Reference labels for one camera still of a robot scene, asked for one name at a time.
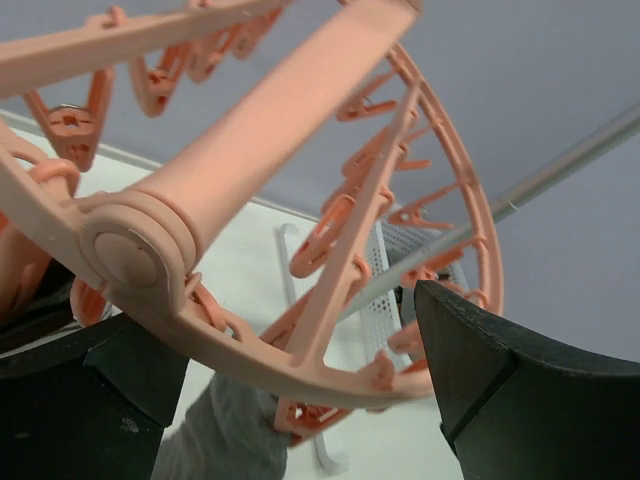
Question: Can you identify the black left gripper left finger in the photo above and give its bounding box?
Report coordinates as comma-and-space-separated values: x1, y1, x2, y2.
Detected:
1, 315, 188, 479

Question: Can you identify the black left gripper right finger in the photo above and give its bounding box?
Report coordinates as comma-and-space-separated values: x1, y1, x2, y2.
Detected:
414, 281, 639, 480

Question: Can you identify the white drying rack stand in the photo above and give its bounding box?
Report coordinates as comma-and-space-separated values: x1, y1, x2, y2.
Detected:
272, 102, 640, 474

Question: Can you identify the white plastic basket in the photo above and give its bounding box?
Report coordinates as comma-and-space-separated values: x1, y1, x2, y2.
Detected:
352, 221, 471, 368

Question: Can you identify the pink round clip hanger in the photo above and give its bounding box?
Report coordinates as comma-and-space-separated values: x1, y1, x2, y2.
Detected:
0, 0, 506, 449

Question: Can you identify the grey sock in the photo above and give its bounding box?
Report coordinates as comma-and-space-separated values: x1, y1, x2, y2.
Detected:
151, 373, 290, 480

